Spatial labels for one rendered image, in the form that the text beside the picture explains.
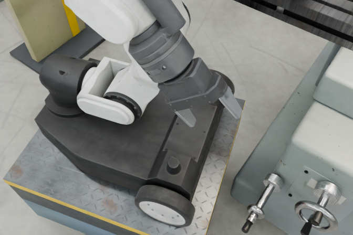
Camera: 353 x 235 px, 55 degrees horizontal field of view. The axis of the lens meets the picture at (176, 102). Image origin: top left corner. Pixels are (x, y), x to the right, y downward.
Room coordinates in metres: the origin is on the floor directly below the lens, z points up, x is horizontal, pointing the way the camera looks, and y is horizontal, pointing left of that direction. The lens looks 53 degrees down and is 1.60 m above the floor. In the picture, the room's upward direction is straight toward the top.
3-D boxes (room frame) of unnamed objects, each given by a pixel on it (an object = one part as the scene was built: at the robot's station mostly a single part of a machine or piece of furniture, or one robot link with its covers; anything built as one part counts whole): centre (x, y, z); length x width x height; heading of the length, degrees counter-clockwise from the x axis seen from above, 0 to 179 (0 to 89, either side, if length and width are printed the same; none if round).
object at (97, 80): (0.75, 0.21, 0.68); 0.21 x 0.20 x 0.13; 70
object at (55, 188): (0.74, 0.17, 0.20); 0.78 x 0.68 x 0.40; 70
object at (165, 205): (0.40, 0.04, 0.50); 0.20 x 0.05 x 0.20; 70
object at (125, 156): (0.74, 0.18, 0.59); 0.64 x 0.52 x 0.33; 70
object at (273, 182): (0.40, -0.27, 0.55); 0.22 x 0.06 x 0.06; 143
